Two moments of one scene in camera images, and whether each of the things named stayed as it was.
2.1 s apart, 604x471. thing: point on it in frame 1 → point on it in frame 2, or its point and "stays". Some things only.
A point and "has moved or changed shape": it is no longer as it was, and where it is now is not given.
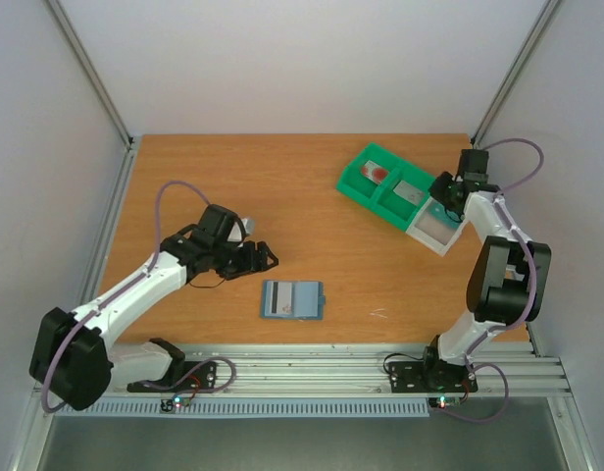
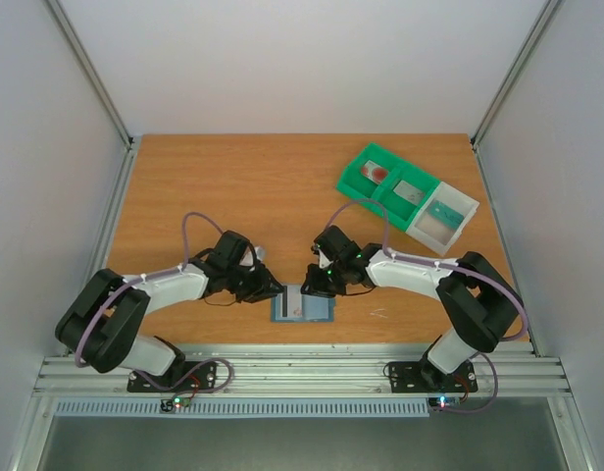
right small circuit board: [444, 401] stays
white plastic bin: [433, 229] stays
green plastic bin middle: [400, 195] stays
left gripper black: [250, 262] → [263, 289]
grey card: [410, 192] stays
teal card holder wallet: [297, 299] has moved or changed shape
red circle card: [375, 172] stays
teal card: [439, 212] stays
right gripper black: [446, 191] → [321, 282]
